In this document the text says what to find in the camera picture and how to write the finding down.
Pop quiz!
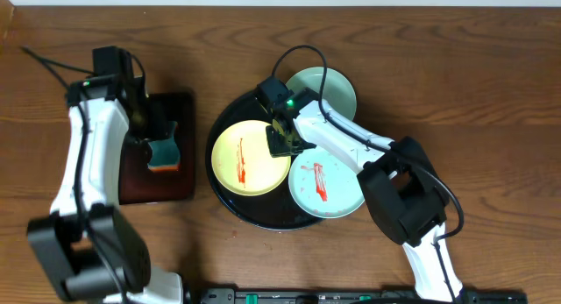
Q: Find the green orange sponge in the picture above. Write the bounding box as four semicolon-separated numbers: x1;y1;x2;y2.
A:
147;122;181;172

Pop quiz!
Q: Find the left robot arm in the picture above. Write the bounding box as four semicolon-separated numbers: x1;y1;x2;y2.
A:
27;74;185;303

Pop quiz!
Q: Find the light blue plate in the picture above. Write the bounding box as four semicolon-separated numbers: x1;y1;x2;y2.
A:
286;67;357;120
288;147;365;218

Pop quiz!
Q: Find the yellow plate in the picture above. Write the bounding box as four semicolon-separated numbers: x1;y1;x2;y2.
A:
211;120;291;196

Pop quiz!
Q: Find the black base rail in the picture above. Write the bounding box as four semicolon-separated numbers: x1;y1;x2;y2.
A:
199;288;529;304

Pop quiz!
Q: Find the rectangular black sponge tray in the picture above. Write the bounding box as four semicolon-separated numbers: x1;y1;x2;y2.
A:
119;93;195;205

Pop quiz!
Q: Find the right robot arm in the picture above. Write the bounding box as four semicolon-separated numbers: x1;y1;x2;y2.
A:
255;86;463;303

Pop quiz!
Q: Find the round black tray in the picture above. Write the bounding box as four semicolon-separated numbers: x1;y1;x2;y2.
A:
205;93;323;230

